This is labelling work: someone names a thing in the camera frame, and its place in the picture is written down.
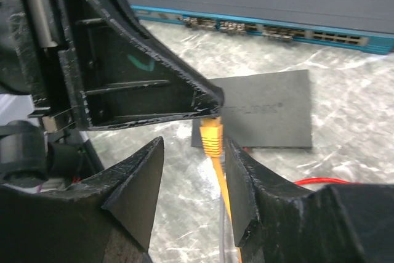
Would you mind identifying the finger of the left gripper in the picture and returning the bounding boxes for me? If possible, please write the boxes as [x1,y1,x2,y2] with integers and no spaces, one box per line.
[58,0,224,130]

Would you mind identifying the yellow ethernet cable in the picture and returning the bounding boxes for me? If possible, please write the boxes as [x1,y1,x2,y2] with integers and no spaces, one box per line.
[199,117,244,263]

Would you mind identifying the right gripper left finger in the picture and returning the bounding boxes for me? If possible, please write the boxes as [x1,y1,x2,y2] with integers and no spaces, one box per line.
[1,137,164,262]

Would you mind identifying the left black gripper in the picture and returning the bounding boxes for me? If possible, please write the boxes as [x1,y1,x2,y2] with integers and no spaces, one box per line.
[1,0,80,183]

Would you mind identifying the small black box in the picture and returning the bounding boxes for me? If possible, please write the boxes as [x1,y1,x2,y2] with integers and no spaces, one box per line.
[191,69,313,150]

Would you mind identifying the red ethernet cable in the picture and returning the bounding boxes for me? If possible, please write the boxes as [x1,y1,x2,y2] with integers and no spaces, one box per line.
[294,177,355,186]

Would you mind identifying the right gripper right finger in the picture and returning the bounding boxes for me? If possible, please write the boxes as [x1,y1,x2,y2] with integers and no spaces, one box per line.
[225,139,393,262]

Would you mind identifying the large black network switch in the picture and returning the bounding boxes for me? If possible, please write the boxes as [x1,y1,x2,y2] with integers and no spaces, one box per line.
[128,0,393,55]

